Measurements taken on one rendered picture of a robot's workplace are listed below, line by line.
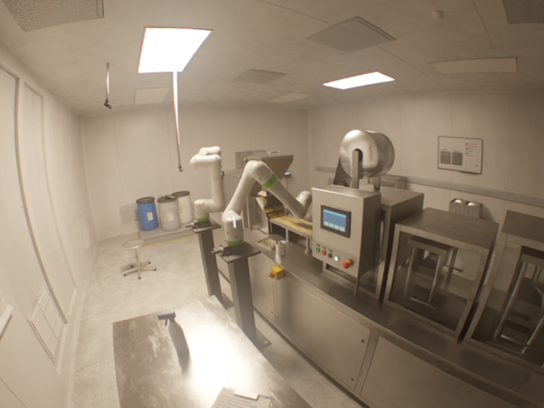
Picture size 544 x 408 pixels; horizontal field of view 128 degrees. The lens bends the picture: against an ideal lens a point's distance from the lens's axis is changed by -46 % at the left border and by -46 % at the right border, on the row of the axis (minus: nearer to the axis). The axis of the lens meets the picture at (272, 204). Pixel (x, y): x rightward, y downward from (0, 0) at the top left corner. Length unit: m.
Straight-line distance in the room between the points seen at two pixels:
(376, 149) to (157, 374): 1.56
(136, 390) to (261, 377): 0.56
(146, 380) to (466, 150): 5.18
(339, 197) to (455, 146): 4.07
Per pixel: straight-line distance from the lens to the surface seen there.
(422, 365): 1.27
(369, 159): 1.37
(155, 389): 1.21
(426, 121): 5.28
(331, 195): 1.21
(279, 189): 1.64
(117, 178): 5.55
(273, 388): 1.10
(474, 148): 4.97
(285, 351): 2.16
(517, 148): 4.90
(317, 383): 1.96
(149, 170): 5.54
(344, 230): 1.19
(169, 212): 4.71
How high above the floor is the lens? 1.63
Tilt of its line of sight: 14 degrees down
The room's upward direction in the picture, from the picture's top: 3 degrees counter-clockwise
